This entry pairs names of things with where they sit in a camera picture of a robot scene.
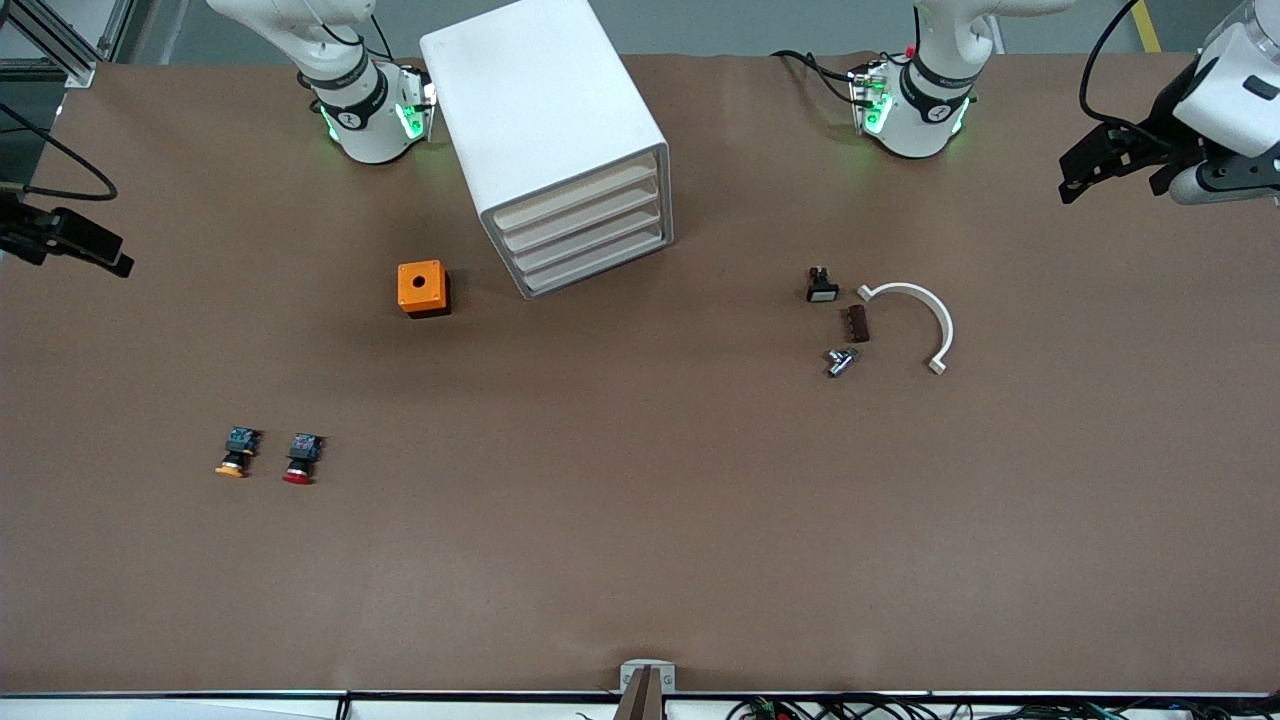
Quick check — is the red cap push button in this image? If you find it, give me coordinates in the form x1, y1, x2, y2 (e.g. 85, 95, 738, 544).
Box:
281, 432, 324, 486

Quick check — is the white plastic tray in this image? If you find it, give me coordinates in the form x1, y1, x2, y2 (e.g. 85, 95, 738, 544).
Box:
503, 180, 662, 253

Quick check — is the yellow cap push button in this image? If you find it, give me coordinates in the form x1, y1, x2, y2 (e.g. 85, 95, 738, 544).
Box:
214, 426, 264, 479

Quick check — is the orange box with hole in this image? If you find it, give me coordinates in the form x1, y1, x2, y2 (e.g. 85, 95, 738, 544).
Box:
397, 260, 451, 319

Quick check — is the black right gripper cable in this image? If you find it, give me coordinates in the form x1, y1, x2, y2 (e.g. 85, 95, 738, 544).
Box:
0, 100, 119, 201

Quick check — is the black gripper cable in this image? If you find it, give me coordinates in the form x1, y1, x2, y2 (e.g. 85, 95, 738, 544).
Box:
0, 100, 119, 201
1079, 0, 1161, 136

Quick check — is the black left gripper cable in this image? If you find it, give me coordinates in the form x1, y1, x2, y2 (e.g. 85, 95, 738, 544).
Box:
1079, 0, 1161, 136

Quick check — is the aluminium frame profile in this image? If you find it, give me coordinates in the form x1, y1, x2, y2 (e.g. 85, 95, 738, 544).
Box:
0, 0, 136, 89

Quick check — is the white curved bracket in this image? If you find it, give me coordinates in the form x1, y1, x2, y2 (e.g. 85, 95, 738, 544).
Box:
857, 282, 955, 376

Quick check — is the black left arm base cable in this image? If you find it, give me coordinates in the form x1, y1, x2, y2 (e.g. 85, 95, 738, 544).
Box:
770, 48, 873, 106

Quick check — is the black arm base cable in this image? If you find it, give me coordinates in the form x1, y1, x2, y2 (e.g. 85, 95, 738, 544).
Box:
322, 10, 397, 63
770, 48, 873, 106

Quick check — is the black right arm base cable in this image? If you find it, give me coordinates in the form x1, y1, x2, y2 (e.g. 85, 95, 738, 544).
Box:
322, 10, 397, 63

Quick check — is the black cable bundle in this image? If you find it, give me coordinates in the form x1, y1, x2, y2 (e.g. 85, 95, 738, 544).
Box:
725, 695, 1280, 720

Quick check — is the grey metal table bracket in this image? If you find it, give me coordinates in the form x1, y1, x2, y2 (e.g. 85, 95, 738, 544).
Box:
615, 660, 677, 720

